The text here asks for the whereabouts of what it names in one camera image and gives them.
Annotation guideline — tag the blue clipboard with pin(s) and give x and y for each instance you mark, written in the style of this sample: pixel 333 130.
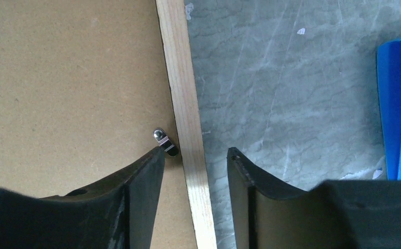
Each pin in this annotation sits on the blue clipboard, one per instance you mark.
pixel 389 91

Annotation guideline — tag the brown cardboard backing board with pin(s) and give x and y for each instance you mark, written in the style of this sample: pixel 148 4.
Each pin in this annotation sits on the brown cardboard backing board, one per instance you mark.
pixel 83 86

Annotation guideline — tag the picture frame black and gold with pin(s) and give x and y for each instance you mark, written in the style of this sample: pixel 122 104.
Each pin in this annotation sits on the picture frame black and gold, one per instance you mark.
pixel 175 38

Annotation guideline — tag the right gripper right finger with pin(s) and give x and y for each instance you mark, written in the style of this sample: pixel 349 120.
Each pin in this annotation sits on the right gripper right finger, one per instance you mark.
pixel 270 213

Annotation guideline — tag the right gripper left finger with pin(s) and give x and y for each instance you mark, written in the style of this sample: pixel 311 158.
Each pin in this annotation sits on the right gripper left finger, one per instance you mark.
pixel 117 211

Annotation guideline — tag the silver metal turn clip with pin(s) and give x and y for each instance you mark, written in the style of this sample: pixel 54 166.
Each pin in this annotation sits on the silver metal turn clip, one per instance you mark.
pixel 165 142

